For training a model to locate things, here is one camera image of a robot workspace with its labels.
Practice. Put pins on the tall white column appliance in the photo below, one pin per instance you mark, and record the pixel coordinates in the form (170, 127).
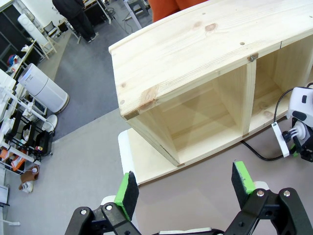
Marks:
(25, 23)

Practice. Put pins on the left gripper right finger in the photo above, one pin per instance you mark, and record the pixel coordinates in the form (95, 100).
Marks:
(240, 183)

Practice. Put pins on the white background desk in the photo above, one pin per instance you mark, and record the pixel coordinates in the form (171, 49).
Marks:
(133, 14)

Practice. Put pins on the white power strip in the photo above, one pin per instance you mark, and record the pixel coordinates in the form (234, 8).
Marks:
(11, 223)

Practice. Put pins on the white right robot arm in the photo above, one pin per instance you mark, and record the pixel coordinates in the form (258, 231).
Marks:
(300, 98)

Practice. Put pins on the person in orange hoodie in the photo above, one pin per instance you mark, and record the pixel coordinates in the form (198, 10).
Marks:
(166, 7)

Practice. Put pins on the white frame equipment rack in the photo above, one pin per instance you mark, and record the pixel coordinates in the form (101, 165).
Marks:
(29, 109)

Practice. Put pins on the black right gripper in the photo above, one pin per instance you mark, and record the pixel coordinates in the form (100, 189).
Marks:
(306, 143)

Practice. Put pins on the black mesh office chair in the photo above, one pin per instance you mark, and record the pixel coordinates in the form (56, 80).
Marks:
(50, 27)

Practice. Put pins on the person in black clothes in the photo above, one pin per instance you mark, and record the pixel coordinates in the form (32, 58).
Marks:
(78, 19)

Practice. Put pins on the light wooden shelf unit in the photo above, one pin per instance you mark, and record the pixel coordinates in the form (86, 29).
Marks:
(195, 49)

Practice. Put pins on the white cylindrical air purifier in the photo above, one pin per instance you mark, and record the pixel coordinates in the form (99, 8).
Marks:
(44, 88)

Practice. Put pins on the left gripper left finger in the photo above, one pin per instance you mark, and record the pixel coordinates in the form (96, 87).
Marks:
(127, 195)

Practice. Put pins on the white wooden stool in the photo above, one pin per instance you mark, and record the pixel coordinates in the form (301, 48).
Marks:
(47, 47)

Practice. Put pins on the white sneakers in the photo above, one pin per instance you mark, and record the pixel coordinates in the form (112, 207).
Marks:
(25, 187)

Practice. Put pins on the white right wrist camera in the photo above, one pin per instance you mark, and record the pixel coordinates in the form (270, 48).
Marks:
(281, 142)

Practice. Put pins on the brown bag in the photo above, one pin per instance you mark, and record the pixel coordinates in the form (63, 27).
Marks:
(29, 175)

